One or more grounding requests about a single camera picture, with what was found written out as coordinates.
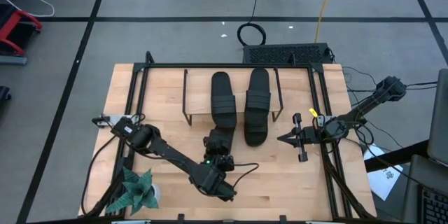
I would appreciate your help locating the white paper sheet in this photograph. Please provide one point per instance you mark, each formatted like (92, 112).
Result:
(383, 182)

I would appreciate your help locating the yellow tag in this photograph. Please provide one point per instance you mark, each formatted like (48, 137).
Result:
(313, 112)

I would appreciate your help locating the wooden shelf black metal legs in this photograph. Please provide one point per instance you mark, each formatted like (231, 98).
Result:
(199, 91)

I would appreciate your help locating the black rubber slide sandal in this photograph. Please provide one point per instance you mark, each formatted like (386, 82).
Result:
(257, 77)
(221, 80)

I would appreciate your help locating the green potted plant white pot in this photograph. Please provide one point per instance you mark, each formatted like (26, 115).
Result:
(136, 192)

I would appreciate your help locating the silver aluminium extrusion bar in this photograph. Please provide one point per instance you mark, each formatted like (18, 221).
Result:
(320, 222)
(131, 222)

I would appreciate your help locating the black perforated computer case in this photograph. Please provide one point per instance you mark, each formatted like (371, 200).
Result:
(280, 54)

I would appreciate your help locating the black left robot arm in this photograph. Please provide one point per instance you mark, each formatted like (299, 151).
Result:
(175, 157)

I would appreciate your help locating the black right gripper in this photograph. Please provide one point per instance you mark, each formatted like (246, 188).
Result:
(309, 136)

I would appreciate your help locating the red metal cart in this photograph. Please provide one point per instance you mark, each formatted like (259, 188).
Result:
(21, 15)

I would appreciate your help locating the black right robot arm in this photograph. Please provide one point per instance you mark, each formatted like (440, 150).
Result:
(365, 104)

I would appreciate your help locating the small black floor object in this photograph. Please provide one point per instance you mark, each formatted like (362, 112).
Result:
(4, 94)

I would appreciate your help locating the grey laptop with keyboard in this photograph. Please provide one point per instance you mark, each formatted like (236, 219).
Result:
(434, 206)

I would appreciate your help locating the black metal rig frame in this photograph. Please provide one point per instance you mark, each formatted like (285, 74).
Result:
(164, 65)

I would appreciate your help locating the grey flat device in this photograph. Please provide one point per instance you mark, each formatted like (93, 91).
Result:
(439, 119)

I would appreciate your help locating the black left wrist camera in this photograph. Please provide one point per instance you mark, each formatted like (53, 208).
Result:
(225, 163)

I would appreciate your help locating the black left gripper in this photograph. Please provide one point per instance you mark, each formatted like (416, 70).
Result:
(210, 155)

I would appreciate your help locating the black table clamp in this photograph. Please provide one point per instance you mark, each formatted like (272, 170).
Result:
(283, 219)
(180, 218)

